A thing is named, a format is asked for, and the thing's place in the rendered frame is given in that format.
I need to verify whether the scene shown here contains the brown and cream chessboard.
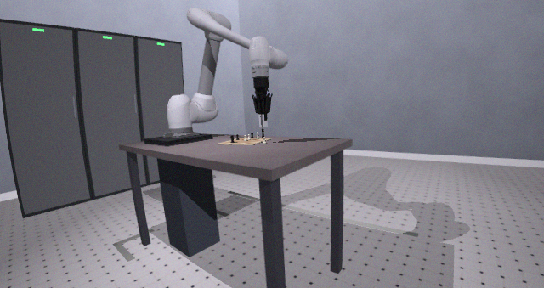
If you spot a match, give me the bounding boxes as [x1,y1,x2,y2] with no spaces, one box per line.
[219,138,272,145]

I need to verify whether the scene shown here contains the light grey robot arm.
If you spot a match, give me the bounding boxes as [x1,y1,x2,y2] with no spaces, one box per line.
[163,8,288,138]

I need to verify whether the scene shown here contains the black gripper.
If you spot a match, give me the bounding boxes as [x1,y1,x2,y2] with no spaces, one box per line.
[252,77,273,127]

